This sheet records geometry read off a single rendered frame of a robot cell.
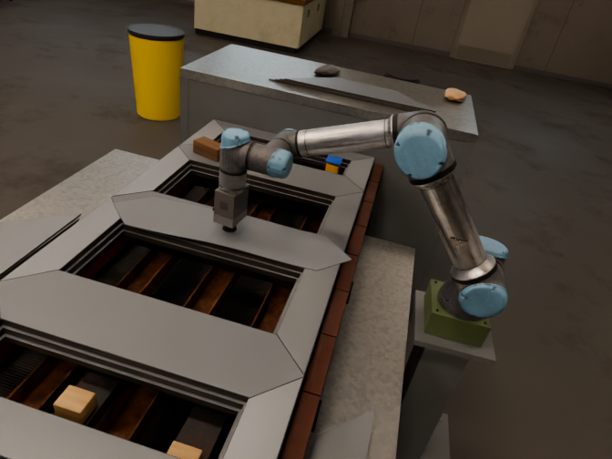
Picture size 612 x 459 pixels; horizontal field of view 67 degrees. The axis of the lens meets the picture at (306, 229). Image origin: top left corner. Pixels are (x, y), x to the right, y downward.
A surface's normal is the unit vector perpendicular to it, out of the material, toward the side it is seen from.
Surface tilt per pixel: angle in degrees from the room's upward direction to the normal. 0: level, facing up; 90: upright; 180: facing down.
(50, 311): 0
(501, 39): 90
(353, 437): 0
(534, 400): 0
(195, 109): 90
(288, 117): 90
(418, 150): 82
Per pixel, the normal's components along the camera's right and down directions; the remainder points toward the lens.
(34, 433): 0.14, -0.83
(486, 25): -0.21, 0.51
